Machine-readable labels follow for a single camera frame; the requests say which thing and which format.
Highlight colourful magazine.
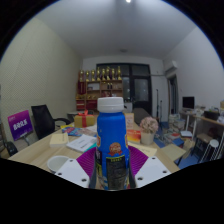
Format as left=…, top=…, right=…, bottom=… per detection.
left=61, top=125, right=89, bottom=138

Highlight white book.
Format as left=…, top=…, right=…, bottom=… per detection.
left=65, top=133, right=98, bottom=154

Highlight long wooden side desk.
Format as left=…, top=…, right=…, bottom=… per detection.
left=179, top=109, right=224, bottom=161

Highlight black printer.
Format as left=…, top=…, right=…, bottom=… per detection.
left=203, top=110, right=221, bottom=121

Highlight purple sign board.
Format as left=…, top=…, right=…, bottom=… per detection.
left=7, top=109, right=34, bottom=142

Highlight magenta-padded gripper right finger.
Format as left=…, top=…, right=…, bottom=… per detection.
left=128, top=145, right=172, bottom=188

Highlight orange book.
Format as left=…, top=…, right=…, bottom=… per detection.
left=126, top=129, right=142, bottom=144

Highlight blue drink bottle white cap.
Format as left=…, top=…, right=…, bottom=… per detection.
left=94, top=96, right=131, bottom=192

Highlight beige printed box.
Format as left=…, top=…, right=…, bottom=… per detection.
left=124, top=112, right=135, bottom=131

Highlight cream notebook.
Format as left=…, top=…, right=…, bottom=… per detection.
left=49, top=132, right=70, bottom=148

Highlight black microphone stand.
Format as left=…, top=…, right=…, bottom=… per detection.
left=154, top=88, right=164, bottom=123

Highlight black framed glass door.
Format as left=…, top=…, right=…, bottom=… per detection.
left=96, top=63, right=153, bottom=114

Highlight black office chair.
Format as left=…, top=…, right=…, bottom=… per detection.
left=30, top=104, right=73, bottom=140

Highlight yellow gift box red ribbon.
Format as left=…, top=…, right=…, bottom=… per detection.
left=73, top=109, right=96, bottom=129

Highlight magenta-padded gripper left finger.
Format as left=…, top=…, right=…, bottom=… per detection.
left=54, top=146, right=98, bottom=189

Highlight white air conditioner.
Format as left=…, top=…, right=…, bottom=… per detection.
left=163, top=60, right=179, bottom=78

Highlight wooden stool dark legs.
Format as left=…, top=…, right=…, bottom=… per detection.
left=191, top=132, right=214, bottom=156

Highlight white pot pink flowers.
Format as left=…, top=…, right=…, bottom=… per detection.
left=139, top=116, right=160, bottom=146

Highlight wooden shelf unit with trophies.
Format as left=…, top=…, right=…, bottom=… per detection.
left=75, top=65, right=124, bottom=112

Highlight black computer monitor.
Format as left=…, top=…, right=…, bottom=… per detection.
left=181, top=96, right=196, bottom=110

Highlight grey armchair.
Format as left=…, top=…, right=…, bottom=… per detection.
left=132, top=107, right=151, bottom=126

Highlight book stacks on floor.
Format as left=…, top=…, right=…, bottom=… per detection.
left=163, top=113, right=186, bottom=143

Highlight low square wooden table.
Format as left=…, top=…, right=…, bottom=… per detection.
left=160, top=143, right=187, bottom=163

